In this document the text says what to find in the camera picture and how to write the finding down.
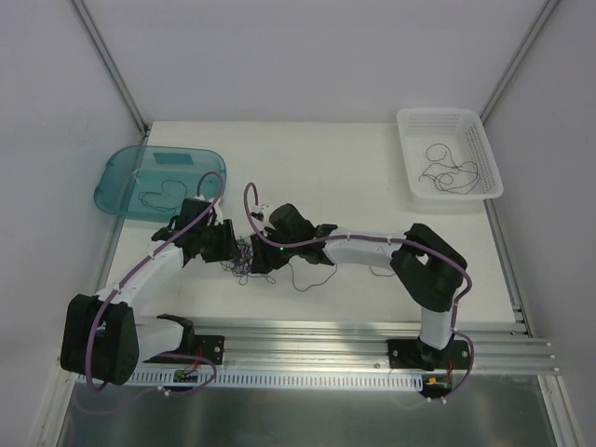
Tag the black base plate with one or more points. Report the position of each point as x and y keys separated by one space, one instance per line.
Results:
x=209 y=347
x=410 y=353

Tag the aluminium frame post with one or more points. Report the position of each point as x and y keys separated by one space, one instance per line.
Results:
x=535 y=29
x=94 y=35

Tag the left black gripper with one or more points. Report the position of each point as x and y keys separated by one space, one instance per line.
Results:
x=223 y=240

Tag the teal translucent plastic bin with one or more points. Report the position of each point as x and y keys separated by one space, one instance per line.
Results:
x=149 y=183

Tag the white perforated plastic basket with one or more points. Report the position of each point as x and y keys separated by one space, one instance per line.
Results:
x=448 y=160

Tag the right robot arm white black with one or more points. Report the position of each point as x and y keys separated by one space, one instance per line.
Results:
x=431 y=271

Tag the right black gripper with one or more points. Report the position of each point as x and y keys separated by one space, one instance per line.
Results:
x=261 y=254

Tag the aluminium mounting rail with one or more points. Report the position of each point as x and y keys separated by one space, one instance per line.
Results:
x=361 y=346

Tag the white slotted cable duct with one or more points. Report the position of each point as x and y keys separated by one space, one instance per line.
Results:
x=375 y=380

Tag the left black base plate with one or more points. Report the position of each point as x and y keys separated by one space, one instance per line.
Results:
x=209 y=347

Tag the left aluminium frame post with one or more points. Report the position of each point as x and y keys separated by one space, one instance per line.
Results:
x=94 y=35

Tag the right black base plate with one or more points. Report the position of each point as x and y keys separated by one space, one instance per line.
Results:
x=410 y=353

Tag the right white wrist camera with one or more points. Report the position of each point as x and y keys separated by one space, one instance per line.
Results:
x=262 y=212

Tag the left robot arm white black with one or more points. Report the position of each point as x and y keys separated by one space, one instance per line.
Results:
x=102 y=337

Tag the right aluminium frame post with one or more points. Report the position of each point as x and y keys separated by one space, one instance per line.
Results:
x=535 y=29

